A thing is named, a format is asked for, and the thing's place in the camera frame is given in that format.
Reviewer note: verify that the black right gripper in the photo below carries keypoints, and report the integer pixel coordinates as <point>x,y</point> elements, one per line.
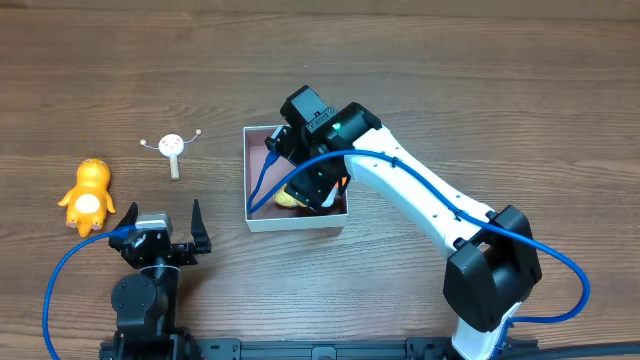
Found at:
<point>310,185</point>

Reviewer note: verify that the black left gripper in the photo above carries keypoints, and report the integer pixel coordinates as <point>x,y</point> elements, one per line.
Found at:
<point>163,248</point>

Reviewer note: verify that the white and yellow duck plush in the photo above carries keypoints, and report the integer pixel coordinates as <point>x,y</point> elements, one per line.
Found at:
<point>283,199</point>

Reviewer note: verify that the orange bear figure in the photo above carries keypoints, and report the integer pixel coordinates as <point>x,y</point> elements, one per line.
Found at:
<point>88,203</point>

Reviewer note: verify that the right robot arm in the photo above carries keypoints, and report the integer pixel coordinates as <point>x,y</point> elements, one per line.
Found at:
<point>488,273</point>

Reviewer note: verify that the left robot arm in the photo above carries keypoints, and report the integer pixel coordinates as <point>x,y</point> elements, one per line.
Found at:
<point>146,302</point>

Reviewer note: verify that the white rattle drum toy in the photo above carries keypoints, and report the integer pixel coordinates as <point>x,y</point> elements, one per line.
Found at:
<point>172,146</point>

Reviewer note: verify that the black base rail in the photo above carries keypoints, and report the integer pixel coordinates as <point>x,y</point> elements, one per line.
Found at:
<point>413,348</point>

